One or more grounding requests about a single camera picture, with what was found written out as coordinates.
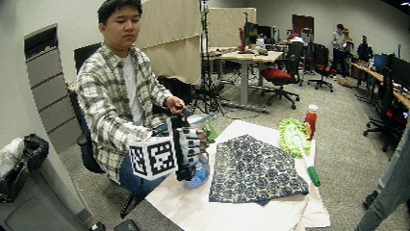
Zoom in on clear spray bottle blue liquid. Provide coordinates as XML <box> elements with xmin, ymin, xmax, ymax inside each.
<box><xmin>183</xmin><ymin>113</ymin><xmax>220</xmax><ymax>191</ymax></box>

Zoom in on white black marker cube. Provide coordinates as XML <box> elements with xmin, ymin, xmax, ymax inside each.
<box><xmin>127</xmin><ymin>136</ymin><xmax>180</xmax><ymax>181</ymax></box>

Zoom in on black tripod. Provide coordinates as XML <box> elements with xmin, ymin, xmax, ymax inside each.
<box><xmin>188</xmin><ymin>0</ymin><xmax>228</xmax><ymax>117</ymax></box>

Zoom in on the person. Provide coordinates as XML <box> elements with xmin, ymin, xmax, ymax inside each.
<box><xmin>75</xmin><ymin>0</ymin><xmax>211</xmax><ymax>205</ymax></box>

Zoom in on blue patterned cloth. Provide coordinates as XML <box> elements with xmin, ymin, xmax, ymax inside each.
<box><xmin>208</xmin><ymin>134</ymin><xmax>311</xmax><ymax>206</ymax></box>

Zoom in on beige partition panel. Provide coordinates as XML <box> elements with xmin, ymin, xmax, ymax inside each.
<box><xmin>207</xmin><ymin>7</ymin><xmax>259</xmax><ymax>49</ymax></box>
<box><xmin>135</xmin><ymin>0</ymin><xmax>204</xmax><ymax>87</ymax></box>

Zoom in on wooden desk grey legs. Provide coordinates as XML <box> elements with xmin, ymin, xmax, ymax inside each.
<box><xmin>207</xmin><ymin>46</ymin><xmax>285</xmax><ymax>115</ymax></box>

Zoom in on green duster brush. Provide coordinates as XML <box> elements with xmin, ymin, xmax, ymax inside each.
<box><xmin>279</xmin><ymin>117</ymin><xmax>324</xmax><ymax>189</ymax></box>

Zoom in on beige table sheet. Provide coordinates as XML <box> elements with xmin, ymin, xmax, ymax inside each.
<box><xmin>145</xmin><ymin>118</ymin><xmax>333</xmax><ymax>231</ymax></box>

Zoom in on red seat office chair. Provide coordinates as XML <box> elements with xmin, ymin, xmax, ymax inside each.
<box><xmin>307</xmin><ymin>43</ymin><xmax>338</xmax><ymax>93</ymax></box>
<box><xmin>259</xmin><ymin>41</ymin><xmax>305</xmax><ymax>111</ymax></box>

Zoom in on red bottle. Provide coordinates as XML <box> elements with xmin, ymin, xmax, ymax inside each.
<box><xmin>237</xmin><ymin>27</ymin><xmax>247</xmax><ymax>52</ymax></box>

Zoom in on orange bottle white cap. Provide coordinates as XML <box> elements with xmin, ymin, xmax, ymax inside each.
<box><xmin>304</xmin><ymin>103</ymin><xmax>321</xmax><ymax>141</ymax></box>

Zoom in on black computer monitor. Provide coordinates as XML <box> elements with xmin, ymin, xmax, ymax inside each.
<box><xmin>388</xmin><ymin>54</ymin><xmax>410</xmax><ymax>91</ymax></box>
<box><xmin>243</xmin><ymin>20</ymin><xmax>260</xmax><ymax>46</ymax></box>

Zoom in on black flat device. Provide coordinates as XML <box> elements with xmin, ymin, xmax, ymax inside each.
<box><xmin>112</xmin><ymin>218</ymin><xmax>141</xmax><ymax>231</ymax></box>

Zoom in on black bag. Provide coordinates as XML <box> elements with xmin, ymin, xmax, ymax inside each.
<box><xmin>0</xmin><ymin>133</ymin><xmax>52</xmax><ymax>204</ymax></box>

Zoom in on brown door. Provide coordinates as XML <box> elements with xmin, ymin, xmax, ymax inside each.
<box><xmin>291</xmin><ymin>13</ymin><xmax>316</xmax><ymax>37</ymax></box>

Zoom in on white plastic bag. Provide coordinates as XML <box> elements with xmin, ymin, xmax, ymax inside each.
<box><xmin>0</xmin><ymin>137</ymin><xmax>26</xmax><ymax>181</ymax></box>

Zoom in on grey low cabinet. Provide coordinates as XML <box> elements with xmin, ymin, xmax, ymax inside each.
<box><xmin>0</xmin><ymin>160</ymin><xmax>95</xmax><ymax>231</ymax></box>

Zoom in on long wooden desk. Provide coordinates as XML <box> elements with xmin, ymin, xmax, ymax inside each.
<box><xmin>350</xmin><ymin>61</ymin><xmax>410</xmax><ymax>111</ymax></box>

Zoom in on grey panelled wall cabinet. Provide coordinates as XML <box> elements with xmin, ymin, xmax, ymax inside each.
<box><xmin>23</xmin><ymin>22</ymin><xmax>83</xmax><ymax>154</ymax></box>

